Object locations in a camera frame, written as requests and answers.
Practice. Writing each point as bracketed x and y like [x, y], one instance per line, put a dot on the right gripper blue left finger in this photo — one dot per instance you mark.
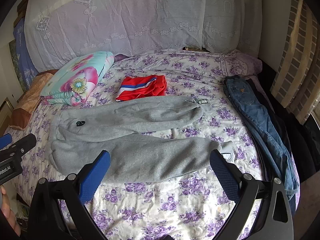
[46, 220]

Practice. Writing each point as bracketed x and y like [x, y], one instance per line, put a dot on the person's left hand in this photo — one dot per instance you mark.
[8, 213]

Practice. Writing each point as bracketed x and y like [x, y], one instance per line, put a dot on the blue patterned cloth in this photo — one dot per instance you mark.
[25, 64]

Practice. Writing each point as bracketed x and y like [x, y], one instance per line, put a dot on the orange brown blanket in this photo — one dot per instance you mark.
[29, 101]

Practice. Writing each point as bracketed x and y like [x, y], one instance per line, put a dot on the white lace headboard cover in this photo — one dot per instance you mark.
[57, 31]

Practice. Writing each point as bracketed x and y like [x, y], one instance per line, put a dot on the folded floral teal quilt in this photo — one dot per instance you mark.
[74, 82]

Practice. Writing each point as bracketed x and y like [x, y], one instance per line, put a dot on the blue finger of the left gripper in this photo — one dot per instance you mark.
[19, 148]
[5, 140]

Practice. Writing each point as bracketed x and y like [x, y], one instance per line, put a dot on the blue denim jeans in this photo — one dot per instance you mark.
[258, 122]

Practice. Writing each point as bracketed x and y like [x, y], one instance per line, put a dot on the grey sweatpants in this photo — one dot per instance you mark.
[77, 136]

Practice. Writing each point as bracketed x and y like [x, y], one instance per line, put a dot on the beige checkered curtain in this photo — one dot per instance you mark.
[296, 85]

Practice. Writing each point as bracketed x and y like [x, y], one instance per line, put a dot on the purple floral bed sheet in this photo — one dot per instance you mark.
[191, 206]

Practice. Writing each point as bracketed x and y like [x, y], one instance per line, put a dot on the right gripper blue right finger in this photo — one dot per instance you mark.
[274, 219]

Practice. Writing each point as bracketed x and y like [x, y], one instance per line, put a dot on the red striped shorts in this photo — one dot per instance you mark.
[141, 87]

